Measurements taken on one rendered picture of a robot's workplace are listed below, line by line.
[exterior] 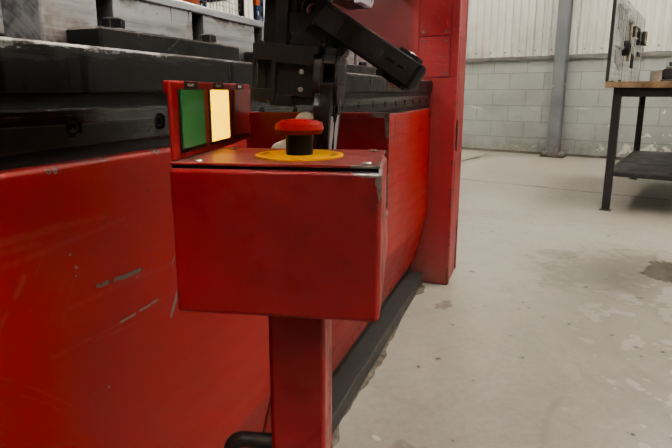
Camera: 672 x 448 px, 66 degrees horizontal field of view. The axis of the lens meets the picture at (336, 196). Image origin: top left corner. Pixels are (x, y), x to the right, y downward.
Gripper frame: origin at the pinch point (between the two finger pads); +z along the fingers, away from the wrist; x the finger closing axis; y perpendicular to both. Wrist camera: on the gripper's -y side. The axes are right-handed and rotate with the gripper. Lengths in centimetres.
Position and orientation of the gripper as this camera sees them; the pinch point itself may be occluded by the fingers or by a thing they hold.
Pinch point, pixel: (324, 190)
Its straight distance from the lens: 52.8
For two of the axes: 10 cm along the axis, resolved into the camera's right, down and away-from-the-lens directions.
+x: -1.3, 2.0, -9.7
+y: -9.9, -1.1, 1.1
